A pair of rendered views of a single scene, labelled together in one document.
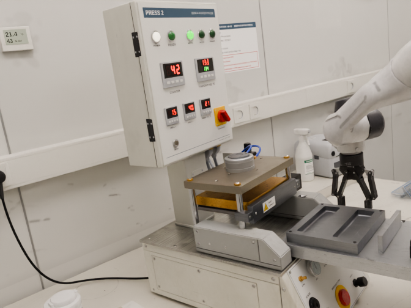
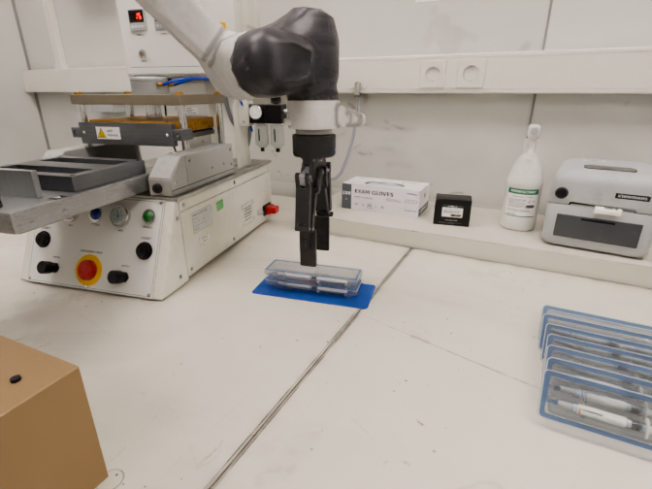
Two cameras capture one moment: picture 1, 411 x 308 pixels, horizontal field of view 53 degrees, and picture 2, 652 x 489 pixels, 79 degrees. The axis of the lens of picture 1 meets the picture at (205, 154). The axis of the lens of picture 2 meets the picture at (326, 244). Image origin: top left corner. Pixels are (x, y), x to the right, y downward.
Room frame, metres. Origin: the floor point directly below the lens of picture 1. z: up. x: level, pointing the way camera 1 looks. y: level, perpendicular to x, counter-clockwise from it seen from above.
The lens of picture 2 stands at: (1.03, -1.13, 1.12)
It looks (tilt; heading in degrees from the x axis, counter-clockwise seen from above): 21 degrees down; 65
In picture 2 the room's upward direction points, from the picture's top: straight up
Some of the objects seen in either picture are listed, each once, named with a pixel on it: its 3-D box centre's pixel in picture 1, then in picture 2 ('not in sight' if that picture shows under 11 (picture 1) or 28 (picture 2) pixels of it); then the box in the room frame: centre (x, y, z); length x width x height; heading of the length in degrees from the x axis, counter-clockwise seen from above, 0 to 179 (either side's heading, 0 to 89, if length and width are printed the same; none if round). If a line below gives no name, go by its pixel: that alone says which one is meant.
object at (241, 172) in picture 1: (235, 175); (169, 106); (1.11, -0.08, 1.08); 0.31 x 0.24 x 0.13; 140
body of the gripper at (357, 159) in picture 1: (351, 165); (314, 160); (1.31, -0.48, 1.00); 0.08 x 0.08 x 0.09
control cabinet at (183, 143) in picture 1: (184, 119); (187, 34); (1.19, 0.05, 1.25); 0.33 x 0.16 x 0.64; 140
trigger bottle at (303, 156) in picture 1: (304, 154); (525, 178); (1.87, -0.46, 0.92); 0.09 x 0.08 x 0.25; 41
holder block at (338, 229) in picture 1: (337, 225); (66, 171); (0.91, -0.29, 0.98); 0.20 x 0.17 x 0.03; 140
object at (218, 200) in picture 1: (244, 183); (156, 114); (1.08, -0.09, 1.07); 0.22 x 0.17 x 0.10; 140
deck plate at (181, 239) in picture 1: (238, 229); (171, 172); (1.09, -0.06, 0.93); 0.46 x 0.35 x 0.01; 50
